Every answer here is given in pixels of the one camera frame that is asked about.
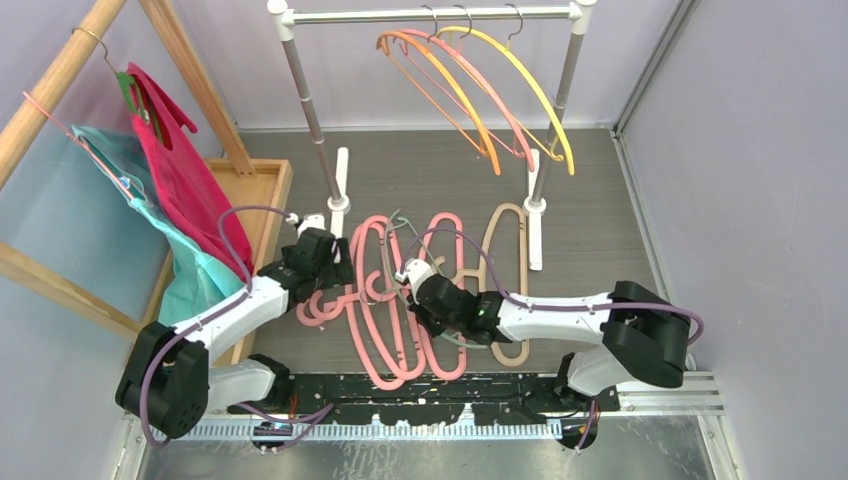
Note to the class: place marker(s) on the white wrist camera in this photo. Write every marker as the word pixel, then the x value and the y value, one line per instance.
pixel 414 272
pixel 302 223

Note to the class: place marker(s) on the grey-green thin hanger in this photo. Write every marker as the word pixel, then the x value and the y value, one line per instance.
pixel 397 265

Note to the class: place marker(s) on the wooden clothes rack frame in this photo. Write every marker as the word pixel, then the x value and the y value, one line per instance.
pixel 21 131

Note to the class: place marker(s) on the yellow thin hanger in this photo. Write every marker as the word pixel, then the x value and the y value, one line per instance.
pixel 559 149

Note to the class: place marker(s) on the orange thin hanger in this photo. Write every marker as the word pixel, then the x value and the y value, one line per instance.
pixel 485 146

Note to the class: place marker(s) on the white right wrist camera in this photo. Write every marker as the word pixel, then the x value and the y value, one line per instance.
pixel 414 272

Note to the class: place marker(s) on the pink plastic hanger right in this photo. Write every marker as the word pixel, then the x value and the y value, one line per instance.
pixel 422 339

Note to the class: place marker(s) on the beige plastic hanger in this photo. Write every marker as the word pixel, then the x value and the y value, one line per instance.
pixel 480 273

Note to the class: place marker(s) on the wooden tray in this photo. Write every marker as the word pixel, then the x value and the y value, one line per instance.
pixel 269 185

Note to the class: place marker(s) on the red garment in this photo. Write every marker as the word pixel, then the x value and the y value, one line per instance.
pixel 189 193

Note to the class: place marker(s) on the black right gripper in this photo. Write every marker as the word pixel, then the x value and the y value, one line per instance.
pixel 433 329

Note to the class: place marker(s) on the thin pink hanger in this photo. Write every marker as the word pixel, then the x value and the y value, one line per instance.
pixel 79 142
pixel 520 147

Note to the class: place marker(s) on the green hanger with metal hook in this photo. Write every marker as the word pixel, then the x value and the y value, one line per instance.
pixel 133 94

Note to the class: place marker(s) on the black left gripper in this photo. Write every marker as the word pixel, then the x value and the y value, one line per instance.
pixel 341 271

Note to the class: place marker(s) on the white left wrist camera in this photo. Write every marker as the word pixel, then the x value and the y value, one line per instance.
pixel 302 223

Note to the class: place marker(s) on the pink plastic hanger middle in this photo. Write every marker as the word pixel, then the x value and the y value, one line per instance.
pixel 377 331

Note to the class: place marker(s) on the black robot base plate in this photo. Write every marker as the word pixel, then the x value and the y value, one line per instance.
pixel 491 399

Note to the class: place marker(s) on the slotted cable duct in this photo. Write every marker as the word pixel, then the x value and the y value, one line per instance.
pixel 255 429

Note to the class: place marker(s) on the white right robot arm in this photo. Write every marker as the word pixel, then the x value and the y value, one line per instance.
pixel 631 334

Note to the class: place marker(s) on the white metal clothes rack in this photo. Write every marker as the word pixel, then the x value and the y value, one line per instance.
pixel 286 18

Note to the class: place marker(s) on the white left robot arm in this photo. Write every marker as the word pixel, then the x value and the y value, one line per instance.
pixel 171 380

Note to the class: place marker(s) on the teal garment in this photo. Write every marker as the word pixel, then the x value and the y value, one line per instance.
pixel 200 281

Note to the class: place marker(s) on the thin pink hanger on wood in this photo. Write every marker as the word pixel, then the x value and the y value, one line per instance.
pixel 79 142

